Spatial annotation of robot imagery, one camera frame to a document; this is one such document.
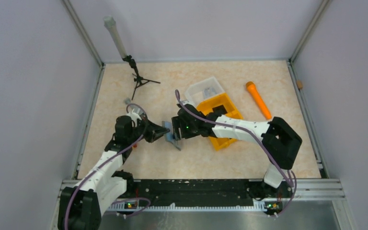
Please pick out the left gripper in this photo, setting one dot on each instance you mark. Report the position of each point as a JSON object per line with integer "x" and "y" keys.
{"x": 155, "y": 132}

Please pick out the white plastic bin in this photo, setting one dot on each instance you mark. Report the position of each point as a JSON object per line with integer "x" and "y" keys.
{"x": 194, "y": 92}

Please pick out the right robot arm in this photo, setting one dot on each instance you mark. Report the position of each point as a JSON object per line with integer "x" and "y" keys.
{"x": 276, "y": 138}

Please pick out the black card in yellow bin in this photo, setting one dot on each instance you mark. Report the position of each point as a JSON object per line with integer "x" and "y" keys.
{"x": 220, "y": 110}

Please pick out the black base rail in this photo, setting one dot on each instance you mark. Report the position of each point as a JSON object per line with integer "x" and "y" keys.
{"x": 205, "y": 192}

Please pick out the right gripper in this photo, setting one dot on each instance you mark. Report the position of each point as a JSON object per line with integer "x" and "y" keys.
{"x": 178, "y": 123}

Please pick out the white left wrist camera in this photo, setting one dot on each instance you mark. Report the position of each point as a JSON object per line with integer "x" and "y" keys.
{"x": 136, "y": 114}

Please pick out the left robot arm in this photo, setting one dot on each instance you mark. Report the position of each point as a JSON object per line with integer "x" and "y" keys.
{"x": 82, "y": 206}

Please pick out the grey plastic bolt tool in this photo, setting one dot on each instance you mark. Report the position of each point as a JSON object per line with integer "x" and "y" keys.
{"x": 127, "y": 101}

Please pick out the grey leather card holder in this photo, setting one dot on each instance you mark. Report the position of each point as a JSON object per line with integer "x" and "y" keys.
{"x": 170, "y": 137}

